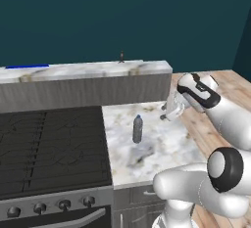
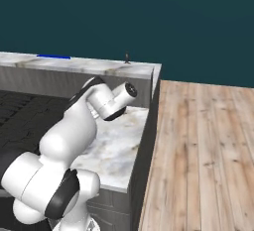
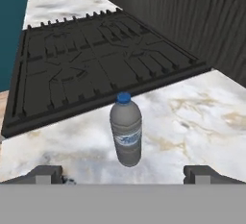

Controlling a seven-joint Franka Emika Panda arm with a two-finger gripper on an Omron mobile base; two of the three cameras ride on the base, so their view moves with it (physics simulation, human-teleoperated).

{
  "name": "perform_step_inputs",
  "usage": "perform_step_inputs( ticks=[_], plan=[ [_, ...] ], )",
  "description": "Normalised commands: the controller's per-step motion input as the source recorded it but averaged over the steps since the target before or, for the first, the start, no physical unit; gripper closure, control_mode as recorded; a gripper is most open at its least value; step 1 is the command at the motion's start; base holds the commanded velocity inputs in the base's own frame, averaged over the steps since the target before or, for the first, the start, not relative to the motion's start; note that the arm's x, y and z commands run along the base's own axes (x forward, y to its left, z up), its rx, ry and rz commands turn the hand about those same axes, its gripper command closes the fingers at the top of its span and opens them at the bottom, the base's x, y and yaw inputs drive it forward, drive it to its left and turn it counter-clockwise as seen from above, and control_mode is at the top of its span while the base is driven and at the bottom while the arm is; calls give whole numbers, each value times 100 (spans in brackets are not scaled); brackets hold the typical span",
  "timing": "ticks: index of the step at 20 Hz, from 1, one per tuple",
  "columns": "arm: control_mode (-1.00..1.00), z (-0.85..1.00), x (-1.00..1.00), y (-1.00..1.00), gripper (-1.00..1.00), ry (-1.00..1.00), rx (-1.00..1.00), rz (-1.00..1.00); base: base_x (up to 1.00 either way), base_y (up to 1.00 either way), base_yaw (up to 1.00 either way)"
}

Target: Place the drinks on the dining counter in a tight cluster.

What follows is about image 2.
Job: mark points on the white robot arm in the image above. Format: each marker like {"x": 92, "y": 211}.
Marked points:
{"x": 63, "y": 149}

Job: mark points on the grey counter cabinet front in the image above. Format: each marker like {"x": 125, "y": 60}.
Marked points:
{"x": 110, "y": 208}

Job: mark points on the blue flat object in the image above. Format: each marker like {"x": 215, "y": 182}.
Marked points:
{"x": 53, "y": 56}

